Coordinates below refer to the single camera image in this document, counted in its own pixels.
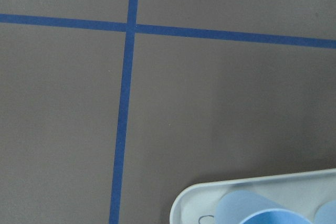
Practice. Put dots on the light blue cup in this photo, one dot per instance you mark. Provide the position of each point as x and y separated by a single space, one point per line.
326 213
244 206

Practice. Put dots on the white plastic serving tray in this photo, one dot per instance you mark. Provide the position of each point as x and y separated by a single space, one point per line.
303 193

